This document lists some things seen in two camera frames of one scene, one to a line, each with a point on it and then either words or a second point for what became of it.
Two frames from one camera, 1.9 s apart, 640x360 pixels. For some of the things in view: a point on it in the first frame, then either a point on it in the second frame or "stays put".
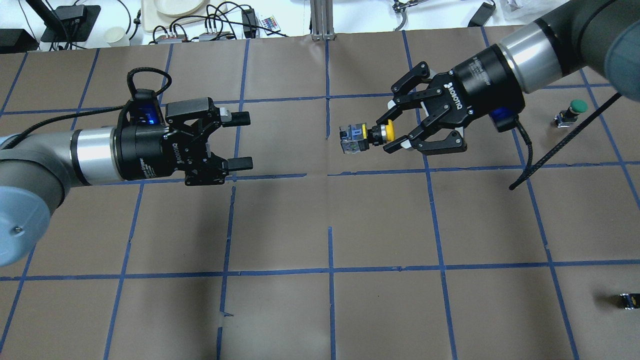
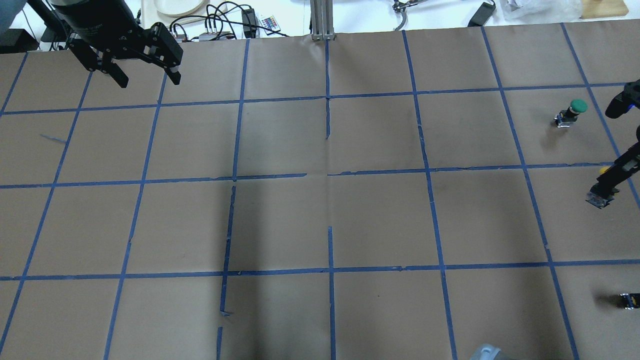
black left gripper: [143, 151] -> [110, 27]
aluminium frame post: [322, 19] stays put
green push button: [566, 117] stays put
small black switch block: [630, 301] stays put
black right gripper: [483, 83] -> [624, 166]
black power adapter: [482, 15] stays put
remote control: [269, 22] stays put
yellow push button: [357, 137] -> [600, 196]
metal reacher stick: [401, 5] stays put
